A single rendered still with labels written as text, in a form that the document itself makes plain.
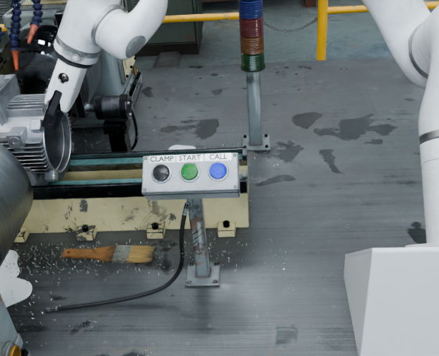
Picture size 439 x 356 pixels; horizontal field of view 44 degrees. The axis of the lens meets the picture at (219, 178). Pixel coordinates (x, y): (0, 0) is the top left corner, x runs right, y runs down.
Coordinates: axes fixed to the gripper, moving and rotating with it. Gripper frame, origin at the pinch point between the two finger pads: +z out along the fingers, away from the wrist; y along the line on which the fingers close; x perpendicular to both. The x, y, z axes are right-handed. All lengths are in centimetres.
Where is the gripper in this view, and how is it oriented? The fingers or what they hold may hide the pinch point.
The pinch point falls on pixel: (52, 119)
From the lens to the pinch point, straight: 116.8
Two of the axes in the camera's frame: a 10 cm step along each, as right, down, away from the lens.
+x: -9.0, -3.8, -2.1
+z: -4.4, 7.3, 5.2
